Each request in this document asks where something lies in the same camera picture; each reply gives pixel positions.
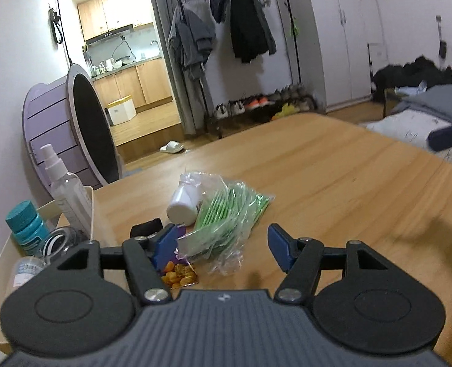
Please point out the wooden kitchen wall cabinets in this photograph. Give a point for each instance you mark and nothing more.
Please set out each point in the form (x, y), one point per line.
(111, 9)

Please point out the cream plastic container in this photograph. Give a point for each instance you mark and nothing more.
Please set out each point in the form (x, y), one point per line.
(92, 214)

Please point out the white wardrobe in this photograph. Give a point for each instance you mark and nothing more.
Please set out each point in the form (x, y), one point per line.
(336, 46)

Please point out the black jacket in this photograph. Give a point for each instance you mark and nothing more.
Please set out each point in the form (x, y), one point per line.
(248, 26)

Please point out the range hood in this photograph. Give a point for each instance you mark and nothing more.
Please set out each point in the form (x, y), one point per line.
(109, 34)

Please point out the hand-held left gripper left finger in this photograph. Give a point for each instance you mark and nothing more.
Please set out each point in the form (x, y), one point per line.
(164, 245)

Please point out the white foam box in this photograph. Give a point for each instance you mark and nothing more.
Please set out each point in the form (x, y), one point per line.
(121, 111)

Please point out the white paper sign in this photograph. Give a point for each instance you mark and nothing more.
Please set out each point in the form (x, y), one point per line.
(377, 51)

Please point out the black clothes rack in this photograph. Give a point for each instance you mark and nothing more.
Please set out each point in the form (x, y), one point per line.
(296, 57)

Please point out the purple cat exercise wheel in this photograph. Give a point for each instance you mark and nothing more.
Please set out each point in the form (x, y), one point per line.
(53, 122)

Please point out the folded grey clothes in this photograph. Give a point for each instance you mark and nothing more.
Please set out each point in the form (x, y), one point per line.
(440, 101)

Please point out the clear spray bottle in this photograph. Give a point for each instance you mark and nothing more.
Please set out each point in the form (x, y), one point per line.
(69, 195)

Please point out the grey hoodie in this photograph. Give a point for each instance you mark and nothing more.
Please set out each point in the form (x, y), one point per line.
(193, 38)

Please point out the open cardboard box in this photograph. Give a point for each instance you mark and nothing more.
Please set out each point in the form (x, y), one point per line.
(392, 101)

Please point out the pile of black clothes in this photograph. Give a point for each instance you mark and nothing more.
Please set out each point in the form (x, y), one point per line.
(413, 74)

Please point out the clear bag of green picks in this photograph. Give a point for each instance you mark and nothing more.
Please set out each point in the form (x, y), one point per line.
(226, 214)

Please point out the purple snack packet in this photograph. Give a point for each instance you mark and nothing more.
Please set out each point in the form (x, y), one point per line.
(180, 273)

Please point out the teal medicine bottle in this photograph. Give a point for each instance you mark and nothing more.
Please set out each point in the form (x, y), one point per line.
(29, 229)

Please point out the white slipper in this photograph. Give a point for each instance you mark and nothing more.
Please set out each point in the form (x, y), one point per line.
(172, 147)

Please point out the green hanging toy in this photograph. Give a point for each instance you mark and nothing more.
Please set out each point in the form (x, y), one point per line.
(294, 27)

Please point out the black gyro wrist ball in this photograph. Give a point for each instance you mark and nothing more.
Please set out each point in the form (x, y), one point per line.
(59, 242)

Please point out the small white pill bottle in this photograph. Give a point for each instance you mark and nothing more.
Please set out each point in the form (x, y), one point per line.
(25, 271)

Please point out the row of shoes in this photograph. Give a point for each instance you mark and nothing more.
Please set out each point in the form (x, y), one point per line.
(256, 103)

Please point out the white bedding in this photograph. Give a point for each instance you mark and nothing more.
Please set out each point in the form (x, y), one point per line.
(401, 126)

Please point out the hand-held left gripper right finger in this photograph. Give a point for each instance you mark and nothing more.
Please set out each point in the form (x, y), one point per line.
(281, 250)

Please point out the dark shorts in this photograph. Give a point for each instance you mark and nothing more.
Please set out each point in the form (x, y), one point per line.
(218, 2)

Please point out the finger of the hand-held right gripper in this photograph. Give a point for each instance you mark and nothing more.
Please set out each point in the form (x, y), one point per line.
(449, 137)

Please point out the dishes on kitchen counter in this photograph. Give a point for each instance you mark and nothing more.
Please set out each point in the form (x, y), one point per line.
(113, 65)

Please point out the yellow duck plush toy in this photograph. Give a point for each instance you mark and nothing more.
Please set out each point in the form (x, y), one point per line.
(285, 111)

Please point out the grey curtain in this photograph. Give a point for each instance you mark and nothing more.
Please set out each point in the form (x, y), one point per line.
(164, 46)

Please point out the wooden kitchen base cabinets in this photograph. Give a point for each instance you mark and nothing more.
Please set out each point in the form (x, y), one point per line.
(149, 80)

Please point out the small black roll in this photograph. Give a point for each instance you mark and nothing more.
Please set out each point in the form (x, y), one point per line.
(145, 227)

